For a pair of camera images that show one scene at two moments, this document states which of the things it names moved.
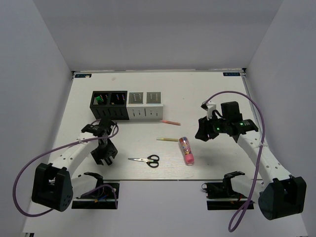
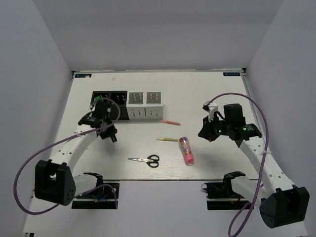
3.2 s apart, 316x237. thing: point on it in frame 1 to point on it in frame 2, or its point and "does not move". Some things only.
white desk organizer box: (144, 105) does not move
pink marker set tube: (186, 147) does not move
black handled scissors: (152, 161) does not move
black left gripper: (111, 150) to (112, 130)
